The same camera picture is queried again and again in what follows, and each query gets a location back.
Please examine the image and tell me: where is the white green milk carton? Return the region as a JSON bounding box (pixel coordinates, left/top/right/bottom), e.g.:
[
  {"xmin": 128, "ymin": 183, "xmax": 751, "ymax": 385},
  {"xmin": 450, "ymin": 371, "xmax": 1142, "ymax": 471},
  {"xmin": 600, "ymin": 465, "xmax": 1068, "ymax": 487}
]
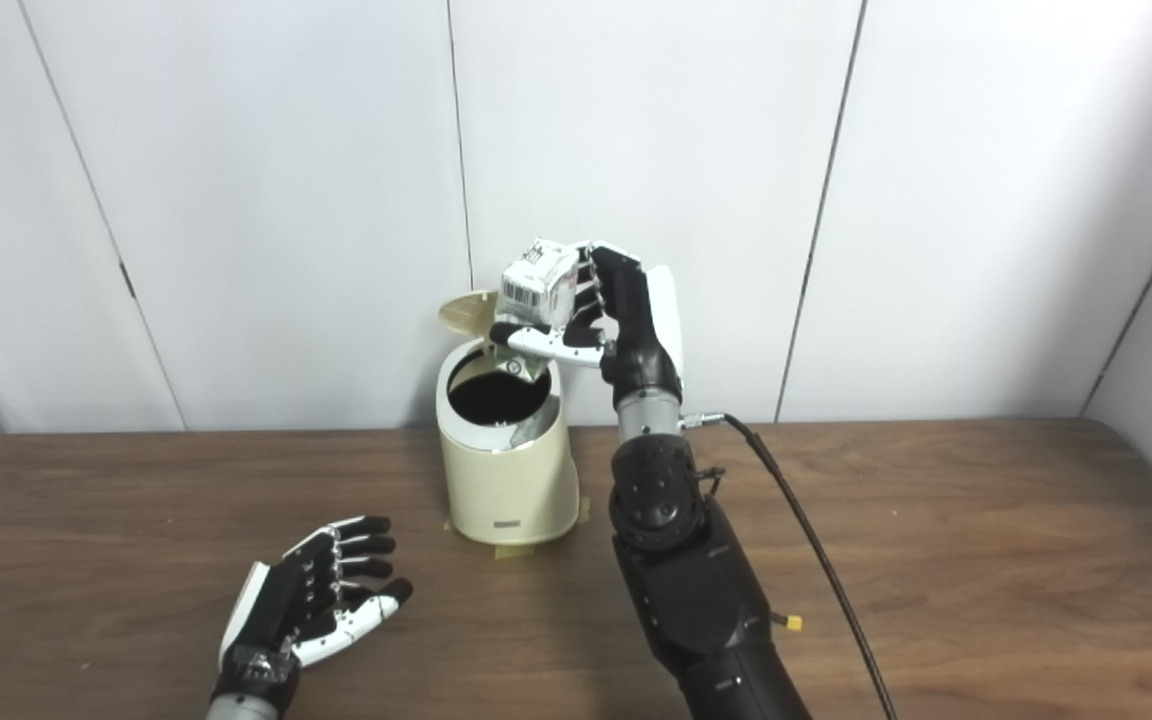
[{"xmin": 491, "ymin": 237, "xmax": 582, "ymax": 381}]

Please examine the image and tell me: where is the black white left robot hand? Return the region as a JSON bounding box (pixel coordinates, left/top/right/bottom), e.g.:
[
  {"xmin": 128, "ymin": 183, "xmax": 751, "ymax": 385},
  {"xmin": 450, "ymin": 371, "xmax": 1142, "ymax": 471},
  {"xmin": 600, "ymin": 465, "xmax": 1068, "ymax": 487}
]
[{"xmin": 211, "ymin": 515, "xmax": 414, "ymax": 706}]

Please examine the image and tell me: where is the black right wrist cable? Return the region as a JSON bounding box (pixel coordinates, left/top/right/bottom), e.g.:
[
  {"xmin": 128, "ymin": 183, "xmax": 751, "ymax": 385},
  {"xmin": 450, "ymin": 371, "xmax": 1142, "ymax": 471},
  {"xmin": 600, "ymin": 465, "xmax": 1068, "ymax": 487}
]
[{"xmin": 681, "ymin": 412, "xmax": 897, "ymax": 720}]

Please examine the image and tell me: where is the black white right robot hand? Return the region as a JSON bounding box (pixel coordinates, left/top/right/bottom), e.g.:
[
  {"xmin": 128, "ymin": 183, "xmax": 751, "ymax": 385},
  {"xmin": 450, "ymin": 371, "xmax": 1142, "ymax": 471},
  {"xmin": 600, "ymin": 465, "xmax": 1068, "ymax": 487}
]
[{"xmin": 489, "ymin": 243, "xmax": 685, "ymax": 411}]

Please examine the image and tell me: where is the cream round bin lid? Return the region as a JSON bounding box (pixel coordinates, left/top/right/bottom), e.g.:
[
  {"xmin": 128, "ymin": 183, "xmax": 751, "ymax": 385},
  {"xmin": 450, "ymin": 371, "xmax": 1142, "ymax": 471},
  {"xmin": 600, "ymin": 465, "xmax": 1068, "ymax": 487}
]
[{"xmin": 438, "ymin": 290, "xmax": 502, "ymax": 341}]

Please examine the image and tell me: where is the cream-colored bin body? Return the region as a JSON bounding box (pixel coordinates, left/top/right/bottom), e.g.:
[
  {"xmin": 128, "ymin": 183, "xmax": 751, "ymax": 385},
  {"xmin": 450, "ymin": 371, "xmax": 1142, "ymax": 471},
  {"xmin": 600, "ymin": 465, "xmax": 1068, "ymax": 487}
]
[{"xmin": 436, "ymin": 338, "xmax": 581, "ymax": 546}]

